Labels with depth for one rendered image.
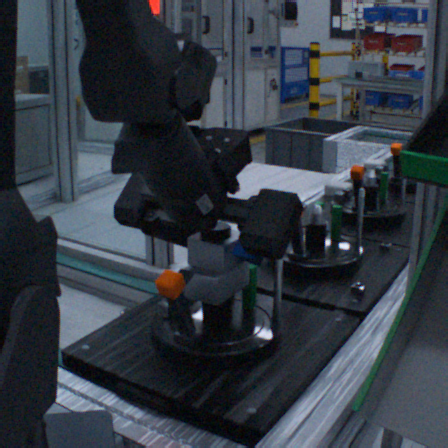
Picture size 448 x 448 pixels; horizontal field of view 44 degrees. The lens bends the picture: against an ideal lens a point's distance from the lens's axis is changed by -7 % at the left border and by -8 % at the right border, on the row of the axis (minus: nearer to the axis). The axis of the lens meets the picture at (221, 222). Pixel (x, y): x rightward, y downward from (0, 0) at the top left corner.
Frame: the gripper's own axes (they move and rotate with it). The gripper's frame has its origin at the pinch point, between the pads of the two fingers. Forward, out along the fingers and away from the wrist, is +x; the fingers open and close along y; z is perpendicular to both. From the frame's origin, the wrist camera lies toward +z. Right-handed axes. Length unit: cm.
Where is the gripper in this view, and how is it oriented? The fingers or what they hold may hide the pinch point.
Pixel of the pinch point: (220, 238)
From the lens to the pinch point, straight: 60.4
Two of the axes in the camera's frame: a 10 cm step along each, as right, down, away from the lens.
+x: 3.4, 5.4, 7.7
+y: -8.5, -1.7, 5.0
